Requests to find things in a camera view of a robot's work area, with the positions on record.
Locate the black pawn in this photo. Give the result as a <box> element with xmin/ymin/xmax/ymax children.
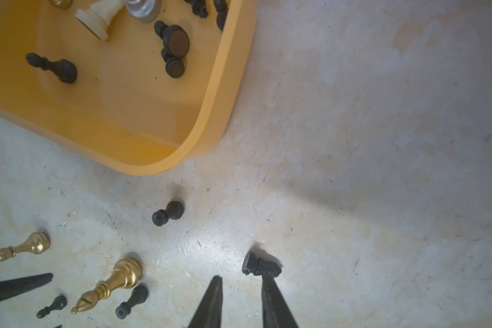
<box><xmin>25</xmin><ymin>53</ymin><xmax>77</xmax><ymax>84</ymax></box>
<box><xmin>36</xmin><ymin>295</ymin><xmax>67</xmax><ymax>318</ymax></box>
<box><xmin>154</xmin><ymin>20</ymin><xmax>190</xmax><ymax>57</ymax></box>
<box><xmin>116</xmin><ymin>285</ymin><xmax>149</xmax><ymax>320</ymax></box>
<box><xmin>213</xmin><ymin>0</ymin><xmax>228</xmax><ymax>31</ymax></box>
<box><xmin>161</xmin><ymin>49</ymin><xmax>185</xmax><ymax>79</ymax></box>
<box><xmin>184</xmin><ymin>0</ymin><xmax>209</xmax><ymax>19</ymax></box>
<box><xmin>152</xmin><ymin>200</ymin><xmax>185</xmax><ymax>226</ymax></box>

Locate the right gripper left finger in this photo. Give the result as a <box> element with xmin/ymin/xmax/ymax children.
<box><xmin>188</xmin><ymin>276</ymin><xmax>224</xmax><ymax>328</ymax></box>

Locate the silver chess piece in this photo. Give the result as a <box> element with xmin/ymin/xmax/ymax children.
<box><xmin>125</xmin><ymin>0</ymin><xmax>162</xmax><ymax>23</ymax></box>

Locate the yellow plastic storage box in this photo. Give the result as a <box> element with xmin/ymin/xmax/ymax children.
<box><xmin>0</xmin><ymin>1</ymin><xmax>257</xmax><ymax>176</ymax></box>

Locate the cream knight chess piece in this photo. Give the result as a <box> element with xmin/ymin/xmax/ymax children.
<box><xmin>75</xmin><ymin>0</ymin><xmax>124</xmax><ymax>42</ymax></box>

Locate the gold bishop chess piece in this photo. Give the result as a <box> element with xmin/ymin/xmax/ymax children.
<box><xmin>49</xmin><ymin>0</ymin><xmax>73</xmax><ymax>10</ymax></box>

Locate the black knight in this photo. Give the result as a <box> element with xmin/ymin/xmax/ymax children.
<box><xmin>242</xmin><ymin>251</ymin><xmax>282</xmax><ymax>278</ymax></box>

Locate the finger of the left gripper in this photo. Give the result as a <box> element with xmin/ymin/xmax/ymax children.
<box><xmin>0</xmin><ymin>273</ymin><xmax>53</xmax><ymax>301</ymax></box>

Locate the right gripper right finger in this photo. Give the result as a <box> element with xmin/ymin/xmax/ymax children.
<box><xmin>261</xmin><ymin>276</ymin><xmax>298</xmax><ymax>328</ymax></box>

